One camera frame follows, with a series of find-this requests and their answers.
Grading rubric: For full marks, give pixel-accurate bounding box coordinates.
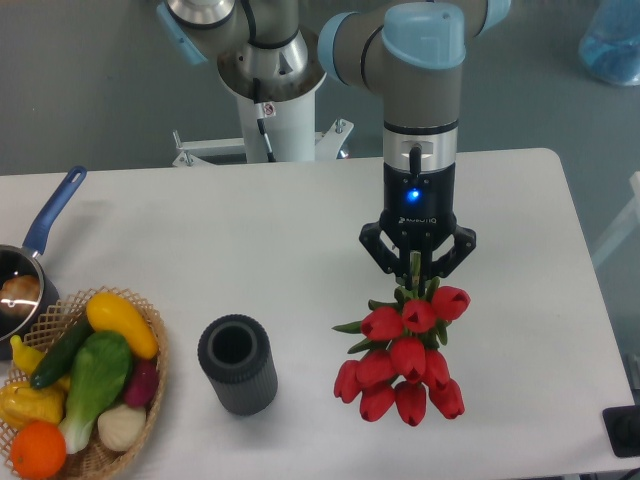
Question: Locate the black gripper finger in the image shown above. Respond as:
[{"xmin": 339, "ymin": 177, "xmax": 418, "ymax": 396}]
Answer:
[
  {"xmin": 359, "ymin": 223, "xmax": 414, "ymax": 290},
  {"xmin": 431, "ymin": 225, "xmax": 477, "ymax": 279}
]

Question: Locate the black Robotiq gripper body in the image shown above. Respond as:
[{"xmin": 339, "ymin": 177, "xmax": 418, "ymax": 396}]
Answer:
[{"xmin": 380, "ymin": 130, "xmax": 458, "ymax": 260}]

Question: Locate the red tulip bouquet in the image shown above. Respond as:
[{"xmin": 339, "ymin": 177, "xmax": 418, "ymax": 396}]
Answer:
[{"xmin": 333, "ymin": 252, "xmax": 470, "ymax": 426}]

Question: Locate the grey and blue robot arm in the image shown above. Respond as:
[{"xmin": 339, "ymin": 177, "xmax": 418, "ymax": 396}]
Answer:
[{"xmin": 157, "ymin": 1, "xmax": 510, "ymax": 293}]

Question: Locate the dark grey ribbed vase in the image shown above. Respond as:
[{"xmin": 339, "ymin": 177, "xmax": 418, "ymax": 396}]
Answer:
[{"xmin": 197, "ymin": 314, "xmax": 278, "ymax": 416}]

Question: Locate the blue plastic bag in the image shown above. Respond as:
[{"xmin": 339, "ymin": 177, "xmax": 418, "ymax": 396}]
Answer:
[{"xmin": 578, "ymin": 0, "xmax": 639, "ymax": 87}]

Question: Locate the black device at edge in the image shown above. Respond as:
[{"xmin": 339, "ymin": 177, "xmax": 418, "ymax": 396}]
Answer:
[{"xmin": 602, "ymin": 405, "xmax": 639, "ymax": 458}]

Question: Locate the yellow squash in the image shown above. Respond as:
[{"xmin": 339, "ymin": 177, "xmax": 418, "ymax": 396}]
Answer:
[{"xmin": 86, "ymin": 292, "xmax": 159, "ymax": 360}]

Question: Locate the purple radish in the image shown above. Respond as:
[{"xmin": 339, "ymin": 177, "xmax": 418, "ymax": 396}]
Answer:
[{"xmin": 122, "ymin": 360, "xmax": 159, "ymax": 408}]

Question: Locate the green bok choy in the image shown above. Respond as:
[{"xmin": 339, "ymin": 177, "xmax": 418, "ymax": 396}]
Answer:
[{"xmin": 59, "ymin": 331, "xmax": 133, "ymax": 455}]

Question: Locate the white garlic bulb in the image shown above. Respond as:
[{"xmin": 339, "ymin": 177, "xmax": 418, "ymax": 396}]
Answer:
[{"xmin": 97, "ymin": 404, "xmax": 146, "ymax": 452}]

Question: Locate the green cucumber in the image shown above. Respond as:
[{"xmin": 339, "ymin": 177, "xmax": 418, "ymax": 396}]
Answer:
[{"xmin": 30, "ymin": 318, "xmax": 94, "ymax": 389}]

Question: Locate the bread roll in pan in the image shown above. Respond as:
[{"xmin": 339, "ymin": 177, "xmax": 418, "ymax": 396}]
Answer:
[{"xmin": 1, "ymin": 275, "xmax": 40, "ymax": 320}]

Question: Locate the woven wicker basket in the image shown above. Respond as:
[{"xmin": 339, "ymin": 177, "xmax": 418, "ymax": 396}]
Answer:
[{"xmin": 0, "ymin": 285, "xmax": 170, "ymax": 480}]

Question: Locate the small yellow banana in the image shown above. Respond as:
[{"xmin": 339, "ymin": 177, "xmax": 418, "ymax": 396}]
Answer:
[{"xmin": 10, "ymin": 335, "xmax": 71, "ymax": 393}]

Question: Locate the yellow pumpkin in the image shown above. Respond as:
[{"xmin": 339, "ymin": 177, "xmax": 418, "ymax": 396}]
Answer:
[{"xmin": 1, "ymin": 381, "xmax": 66, "ymax": 430}]

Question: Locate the orange fruit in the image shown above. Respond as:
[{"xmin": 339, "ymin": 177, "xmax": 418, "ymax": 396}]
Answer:
[{"xmin": 10, "ymin": 421, "xmax": 67, "ymax": 479}]

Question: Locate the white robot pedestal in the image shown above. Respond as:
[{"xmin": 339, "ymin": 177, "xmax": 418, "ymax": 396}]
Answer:
[{"xmin": 172, "ymin": 84, "xmax": 354, "ymax": 167}]

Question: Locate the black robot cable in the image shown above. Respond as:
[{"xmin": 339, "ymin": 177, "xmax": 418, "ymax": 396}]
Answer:
[{"xmin": 251, "ymin": 77, "xmax": 278, "ymax": 164}]

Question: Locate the white frame at right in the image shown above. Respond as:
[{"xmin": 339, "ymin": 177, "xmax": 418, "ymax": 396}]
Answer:
[{"xmin": 591, "ymin": 171, "xmax": 639, "ymax": 269}]

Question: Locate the blue handled saucepan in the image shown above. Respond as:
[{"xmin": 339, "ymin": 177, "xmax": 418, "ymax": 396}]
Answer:
[{"xmin": 1, "ymin": 166, "xmax": 87, "ymax": 361}]

